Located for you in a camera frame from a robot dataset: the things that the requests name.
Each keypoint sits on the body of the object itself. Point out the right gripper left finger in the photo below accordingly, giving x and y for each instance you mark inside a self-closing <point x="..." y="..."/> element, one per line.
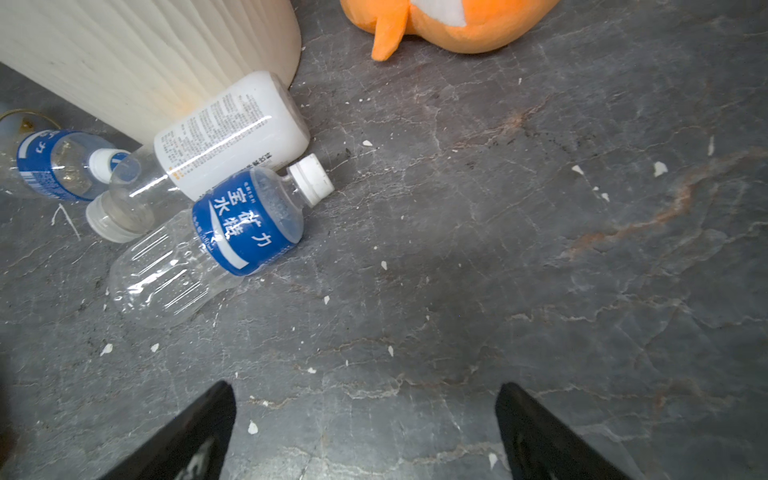
<point x="192" y="446"/>

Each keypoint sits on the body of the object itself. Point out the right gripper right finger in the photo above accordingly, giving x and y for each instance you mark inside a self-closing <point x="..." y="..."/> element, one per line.
<point x="540" y="446"/>

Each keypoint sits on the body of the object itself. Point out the white ribbed trash bin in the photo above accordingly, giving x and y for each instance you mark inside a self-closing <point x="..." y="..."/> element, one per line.
<point x="139" y="66"/>

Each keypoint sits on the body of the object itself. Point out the clear bottle blue label middle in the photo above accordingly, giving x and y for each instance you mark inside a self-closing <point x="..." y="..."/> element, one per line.
<point x="233" y="231"/>

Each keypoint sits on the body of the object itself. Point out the clear bottle blue label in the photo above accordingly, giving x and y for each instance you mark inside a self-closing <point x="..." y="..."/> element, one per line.
<point x="233" y="231"/>
<point x="65" y="165"/>

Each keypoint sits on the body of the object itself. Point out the clear bottle blue label left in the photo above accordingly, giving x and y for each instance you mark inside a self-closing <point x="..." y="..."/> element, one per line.
<point x="65" y="165"/>

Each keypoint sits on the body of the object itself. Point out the white label wide bottle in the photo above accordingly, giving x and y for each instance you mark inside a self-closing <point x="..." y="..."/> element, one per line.
<point x="253" y="122"/>

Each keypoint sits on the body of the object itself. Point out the orange shark plush toy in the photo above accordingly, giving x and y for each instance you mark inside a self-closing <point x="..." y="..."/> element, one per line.
<point x="461" y="26"/>

